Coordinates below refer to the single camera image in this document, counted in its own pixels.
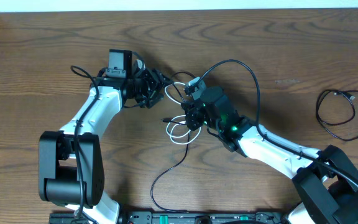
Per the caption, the white usb cable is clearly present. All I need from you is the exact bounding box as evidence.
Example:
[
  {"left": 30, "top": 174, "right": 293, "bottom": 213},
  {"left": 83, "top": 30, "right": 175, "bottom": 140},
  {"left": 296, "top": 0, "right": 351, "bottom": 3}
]
[{"left": 163, "top": 82, "right": 202, "bottom": 146}]

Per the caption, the short black usb cable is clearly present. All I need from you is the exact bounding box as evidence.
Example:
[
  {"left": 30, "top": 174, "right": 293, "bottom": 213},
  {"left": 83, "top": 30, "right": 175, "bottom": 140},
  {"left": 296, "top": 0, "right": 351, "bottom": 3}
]
[{"left": 315, "top": 89, "right": 358, "bottom": 142}]

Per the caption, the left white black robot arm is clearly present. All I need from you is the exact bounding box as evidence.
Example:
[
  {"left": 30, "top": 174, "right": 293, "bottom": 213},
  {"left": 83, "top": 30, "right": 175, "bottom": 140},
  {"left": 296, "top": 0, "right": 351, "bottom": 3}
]
[{"left": 39, "top": 65, "right": 173, "bottom": 223}]

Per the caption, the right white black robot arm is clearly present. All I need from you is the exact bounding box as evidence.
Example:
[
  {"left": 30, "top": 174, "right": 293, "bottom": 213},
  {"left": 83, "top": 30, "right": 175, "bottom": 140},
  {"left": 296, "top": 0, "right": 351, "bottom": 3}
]
[{"left": 181, "top": 96, "right": 358, "bottom": 223}]

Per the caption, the long black usb cable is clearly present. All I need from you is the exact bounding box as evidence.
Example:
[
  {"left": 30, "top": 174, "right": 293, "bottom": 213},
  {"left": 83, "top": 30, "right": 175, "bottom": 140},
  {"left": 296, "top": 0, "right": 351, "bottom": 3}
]
[{"left": 150, "top": 70, "right": 197, "bottom": 213}]

